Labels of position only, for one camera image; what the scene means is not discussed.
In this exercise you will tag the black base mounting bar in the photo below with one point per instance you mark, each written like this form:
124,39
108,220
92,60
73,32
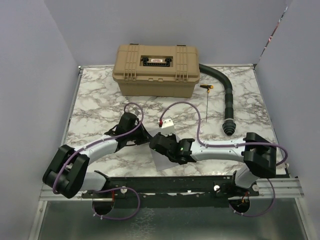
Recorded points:
169,192

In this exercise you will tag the yellow black T-handle hex key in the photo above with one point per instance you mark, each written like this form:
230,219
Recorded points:
208,90

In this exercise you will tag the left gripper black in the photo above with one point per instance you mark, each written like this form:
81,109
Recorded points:
145,137

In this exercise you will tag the tan plastic tool case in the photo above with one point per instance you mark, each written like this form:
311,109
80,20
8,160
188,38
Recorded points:
156,71

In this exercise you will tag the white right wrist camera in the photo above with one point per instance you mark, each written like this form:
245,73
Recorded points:
167,127

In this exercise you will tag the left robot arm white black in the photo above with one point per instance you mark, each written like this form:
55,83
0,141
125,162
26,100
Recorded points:
67,172

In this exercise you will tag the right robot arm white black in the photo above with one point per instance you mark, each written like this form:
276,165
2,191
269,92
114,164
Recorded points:
257,154

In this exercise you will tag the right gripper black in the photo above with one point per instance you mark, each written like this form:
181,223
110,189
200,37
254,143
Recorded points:
173,136

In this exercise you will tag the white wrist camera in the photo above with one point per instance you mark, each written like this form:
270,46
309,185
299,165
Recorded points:
137,112
167,127

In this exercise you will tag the aluminium frame rail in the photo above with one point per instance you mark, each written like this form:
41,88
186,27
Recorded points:
236,106

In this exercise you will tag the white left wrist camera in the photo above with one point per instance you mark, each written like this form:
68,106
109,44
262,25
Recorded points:
137,112

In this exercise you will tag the grey envelope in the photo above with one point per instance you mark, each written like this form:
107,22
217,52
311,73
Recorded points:
161,162

